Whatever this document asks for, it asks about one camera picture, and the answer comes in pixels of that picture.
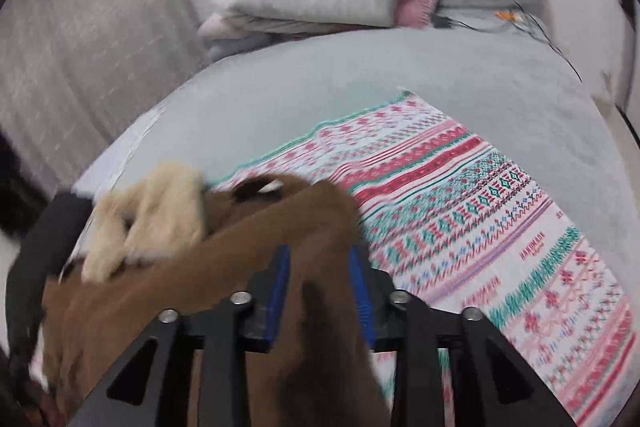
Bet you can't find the brown jacket with fur collar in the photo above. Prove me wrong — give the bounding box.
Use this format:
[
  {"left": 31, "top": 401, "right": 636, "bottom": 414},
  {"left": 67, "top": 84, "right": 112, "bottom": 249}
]
[{"left": 42, "top": 175, "right": 390, "bottom": 426}]

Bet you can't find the patterned pink green blanket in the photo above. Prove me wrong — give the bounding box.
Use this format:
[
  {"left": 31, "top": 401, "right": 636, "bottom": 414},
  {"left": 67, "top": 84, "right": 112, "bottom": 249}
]
[{"left": 215, "top": 93, "right": 639, "bottom": 426}]

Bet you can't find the black garment on bed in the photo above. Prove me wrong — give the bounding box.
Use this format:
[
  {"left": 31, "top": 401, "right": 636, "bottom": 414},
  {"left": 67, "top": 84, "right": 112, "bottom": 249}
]
[{"left": 6, "top": 192, "right": 93, "bottom": 360}]

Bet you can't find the grey bed sheet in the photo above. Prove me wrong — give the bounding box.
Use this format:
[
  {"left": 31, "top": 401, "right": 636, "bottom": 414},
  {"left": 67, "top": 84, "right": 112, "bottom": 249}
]
[{"left": 75, "top": 28, "right": 639, "bottom": 297}]

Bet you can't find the grey blue folded blanket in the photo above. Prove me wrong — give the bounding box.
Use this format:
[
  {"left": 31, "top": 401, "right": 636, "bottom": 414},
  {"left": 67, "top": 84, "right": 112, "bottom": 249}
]
[{"left": 207, "top": 34, "right": 273, "bottom": 63}]

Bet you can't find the pale pink folded blanket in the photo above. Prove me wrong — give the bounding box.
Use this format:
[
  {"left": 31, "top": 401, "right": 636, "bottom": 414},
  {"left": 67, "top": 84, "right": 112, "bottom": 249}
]
[{"left": 198, "top": 13, "right": 244, "bottom": 40}]

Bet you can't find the pink pillow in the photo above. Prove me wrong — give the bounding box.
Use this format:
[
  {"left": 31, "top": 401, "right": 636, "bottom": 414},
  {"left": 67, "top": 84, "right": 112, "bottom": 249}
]
[{"left": 394, "top": 0, "right": 440, "bottom": 29}]

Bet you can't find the orange object on bed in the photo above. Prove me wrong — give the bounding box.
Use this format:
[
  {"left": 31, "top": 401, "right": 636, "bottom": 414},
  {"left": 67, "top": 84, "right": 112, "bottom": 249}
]
[{"left": 494, "top": 10, "right": 523, "bottom": 24}]

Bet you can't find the grey dotted curtain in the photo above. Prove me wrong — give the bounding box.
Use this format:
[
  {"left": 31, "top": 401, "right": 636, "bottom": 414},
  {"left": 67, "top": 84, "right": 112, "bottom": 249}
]
[{"left": 1, "top": 0, "right": 207, "bottom": 194}]

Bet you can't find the black charger with cable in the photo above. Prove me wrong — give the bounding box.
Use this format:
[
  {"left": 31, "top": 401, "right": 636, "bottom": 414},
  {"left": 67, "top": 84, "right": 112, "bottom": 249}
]
[{"left": 431, "top": 1, "right": 584, "bottom": 83}]

